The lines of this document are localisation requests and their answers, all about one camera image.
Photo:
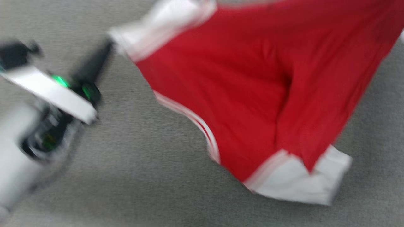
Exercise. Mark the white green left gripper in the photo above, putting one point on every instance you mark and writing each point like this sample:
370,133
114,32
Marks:
60,94

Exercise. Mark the red and white shorts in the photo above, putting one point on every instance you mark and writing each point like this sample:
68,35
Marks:
252,88

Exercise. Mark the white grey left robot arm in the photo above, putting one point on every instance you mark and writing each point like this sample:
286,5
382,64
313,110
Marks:
19,164

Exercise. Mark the grey fabric sofa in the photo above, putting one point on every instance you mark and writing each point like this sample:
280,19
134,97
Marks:
142,176

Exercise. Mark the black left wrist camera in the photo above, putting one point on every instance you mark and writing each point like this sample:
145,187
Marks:
17,53

